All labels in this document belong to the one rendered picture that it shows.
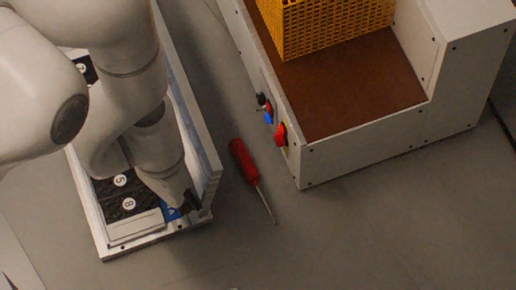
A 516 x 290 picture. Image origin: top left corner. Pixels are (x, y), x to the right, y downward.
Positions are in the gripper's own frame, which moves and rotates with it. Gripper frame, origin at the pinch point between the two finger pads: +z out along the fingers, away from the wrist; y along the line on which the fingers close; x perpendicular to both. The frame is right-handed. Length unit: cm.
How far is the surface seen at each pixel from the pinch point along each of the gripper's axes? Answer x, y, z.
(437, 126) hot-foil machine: 40.2, 26.2, -0.5
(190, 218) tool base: -0.2, 4.2, 4.0
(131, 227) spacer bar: -8.4, -2.0, 2.9
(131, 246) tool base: -10.8, 0.0, 4.1
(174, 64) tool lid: 13.7, -10.2, -15.2
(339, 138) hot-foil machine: 23.1, 18.0, -11.0
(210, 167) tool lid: 4.3, 7.1, -14.6
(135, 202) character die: -4.7, -4.7, 2.6
